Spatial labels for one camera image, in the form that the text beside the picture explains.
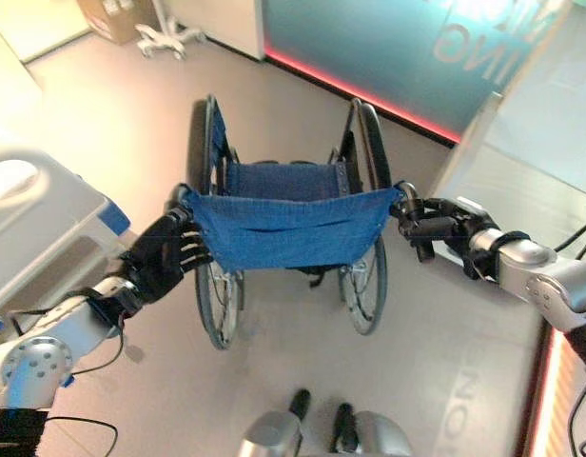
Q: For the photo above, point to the blue fabric wheelchair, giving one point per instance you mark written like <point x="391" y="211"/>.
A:
<point x="283" y="219"/>

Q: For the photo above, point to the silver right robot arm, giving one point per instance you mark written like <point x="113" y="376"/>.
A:
<point x="535" y="276"/>

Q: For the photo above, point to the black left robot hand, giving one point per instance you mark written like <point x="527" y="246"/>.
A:
<point x="152" y="259"/>

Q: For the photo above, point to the silver right robot leg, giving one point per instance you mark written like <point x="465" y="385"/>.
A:
<point x="366" y="433"/>

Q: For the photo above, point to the brown cardboard box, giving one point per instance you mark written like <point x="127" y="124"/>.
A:
<point x="110" y="16"/>

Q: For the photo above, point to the teal printed wall panel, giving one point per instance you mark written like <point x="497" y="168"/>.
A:
<point x="407" y="52"/>

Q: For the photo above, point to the white cabinet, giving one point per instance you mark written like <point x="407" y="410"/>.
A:
<point x="240" y="26"/>

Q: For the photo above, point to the white hospital bed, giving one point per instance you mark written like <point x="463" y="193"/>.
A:
<point x="31" y="209"/>

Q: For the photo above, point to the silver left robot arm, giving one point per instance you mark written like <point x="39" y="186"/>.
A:
<point x="45" y="343"/>

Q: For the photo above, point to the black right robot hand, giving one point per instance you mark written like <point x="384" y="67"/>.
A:
<point x="433" y="220"/>

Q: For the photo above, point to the white wheeled stand base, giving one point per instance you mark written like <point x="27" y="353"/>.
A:
<point x="167" y="38"/>

